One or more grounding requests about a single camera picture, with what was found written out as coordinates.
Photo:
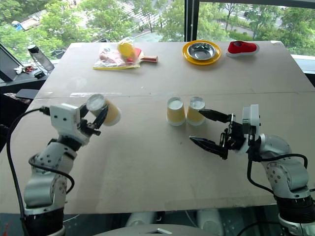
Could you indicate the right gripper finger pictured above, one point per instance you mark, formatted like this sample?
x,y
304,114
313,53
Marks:
x,y
217,115
211,147

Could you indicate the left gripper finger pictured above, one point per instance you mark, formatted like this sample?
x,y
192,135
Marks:
x,y
101,118
83,110

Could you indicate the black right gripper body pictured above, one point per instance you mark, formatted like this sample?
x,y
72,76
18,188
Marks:
x,y
236,136

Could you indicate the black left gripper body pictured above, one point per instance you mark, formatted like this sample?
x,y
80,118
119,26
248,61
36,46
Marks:
x,y
87,127

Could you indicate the yellow white paper cup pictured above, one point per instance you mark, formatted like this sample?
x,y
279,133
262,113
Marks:
x,y
195,116
112,114
175,114

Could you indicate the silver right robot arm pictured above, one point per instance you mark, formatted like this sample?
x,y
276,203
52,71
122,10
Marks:
x,y
283,172

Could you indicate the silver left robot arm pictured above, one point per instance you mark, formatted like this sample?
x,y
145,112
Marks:
x,y
41,186

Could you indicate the clear plastic bag with items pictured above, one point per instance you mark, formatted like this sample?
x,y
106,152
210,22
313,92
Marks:
x,y
109,60

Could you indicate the black flat notebook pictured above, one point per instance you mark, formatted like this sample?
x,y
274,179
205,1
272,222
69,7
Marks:
x,y
27,94

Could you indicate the yellow plate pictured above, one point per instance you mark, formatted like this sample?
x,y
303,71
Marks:
x,y
190,60

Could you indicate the clear water bottle black lid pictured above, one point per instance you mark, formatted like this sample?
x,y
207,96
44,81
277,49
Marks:
x,y
41,59

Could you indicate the steel bowl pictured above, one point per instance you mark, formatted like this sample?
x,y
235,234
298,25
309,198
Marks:
x,y
201,51

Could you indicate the black side table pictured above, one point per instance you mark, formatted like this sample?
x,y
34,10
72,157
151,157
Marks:
x,y
22,82

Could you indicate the red keys bundle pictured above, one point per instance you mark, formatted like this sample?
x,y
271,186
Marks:
x,y
28,68

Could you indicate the red white shoe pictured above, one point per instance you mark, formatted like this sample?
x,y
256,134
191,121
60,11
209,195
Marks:
x,y
242,48

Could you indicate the yellow round object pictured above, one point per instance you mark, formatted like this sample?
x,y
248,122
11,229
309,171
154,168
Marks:
x,y
126,49

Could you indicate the white rounded shape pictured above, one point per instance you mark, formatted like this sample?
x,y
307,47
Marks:
x,y
139,218
210,221

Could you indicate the red table tennis paddle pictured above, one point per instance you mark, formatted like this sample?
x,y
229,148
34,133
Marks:
x,y
147,58

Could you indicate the small white object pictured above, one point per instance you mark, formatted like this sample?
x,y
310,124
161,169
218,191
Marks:
x,y
18,70

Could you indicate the black monitor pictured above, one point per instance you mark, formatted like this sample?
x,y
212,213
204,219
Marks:
x,y
7,66

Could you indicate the grey robot torso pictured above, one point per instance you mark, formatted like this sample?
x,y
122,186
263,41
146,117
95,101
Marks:
x,y
137,231

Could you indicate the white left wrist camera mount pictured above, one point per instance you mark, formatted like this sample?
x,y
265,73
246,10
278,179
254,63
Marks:
x,y
62,118

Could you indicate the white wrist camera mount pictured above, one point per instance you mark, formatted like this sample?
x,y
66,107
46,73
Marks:
x,y
62,118
253,116

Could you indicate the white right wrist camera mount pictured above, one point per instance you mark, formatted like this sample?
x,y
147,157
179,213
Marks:
x,y
253,116

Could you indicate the dark window frame post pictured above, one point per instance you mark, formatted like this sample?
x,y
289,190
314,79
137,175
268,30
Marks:
x,y
191,19

